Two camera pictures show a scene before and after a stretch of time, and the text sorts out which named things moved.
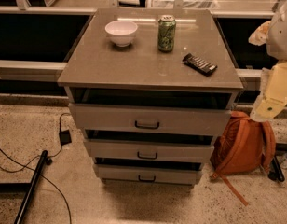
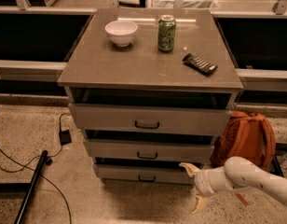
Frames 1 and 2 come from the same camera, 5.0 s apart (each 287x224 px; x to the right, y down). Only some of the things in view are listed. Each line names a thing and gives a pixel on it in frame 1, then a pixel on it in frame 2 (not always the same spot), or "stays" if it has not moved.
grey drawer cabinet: [152, 89] stays
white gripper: [280, 36] -> [201, 182]
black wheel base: [276, 172] stays
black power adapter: [64, 137] stays
